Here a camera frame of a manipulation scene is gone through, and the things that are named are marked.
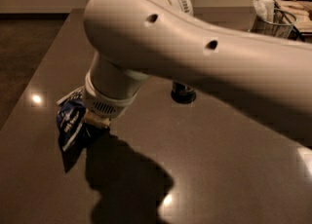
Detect metal mesh cup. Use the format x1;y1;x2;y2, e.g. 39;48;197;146
251;8;297;39

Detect white napkins in cup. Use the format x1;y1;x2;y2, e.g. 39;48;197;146
253;0;275;22

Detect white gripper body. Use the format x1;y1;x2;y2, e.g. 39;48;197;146
83;52;149;119

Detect blue potato chip bag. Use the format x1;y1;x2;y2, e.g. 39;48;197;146
57;87;91;152

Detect wooden tray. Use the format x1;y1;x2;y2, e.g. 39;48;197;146
275;0;312;34

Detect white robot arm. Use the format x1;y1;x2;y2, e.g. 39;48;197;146
83;0;312;146

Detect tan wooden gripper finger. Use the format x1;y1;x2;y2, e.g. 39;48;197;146
84;110;110;129

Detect blue soda can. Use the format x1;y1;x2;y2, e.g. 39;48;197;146
171;82;196;103

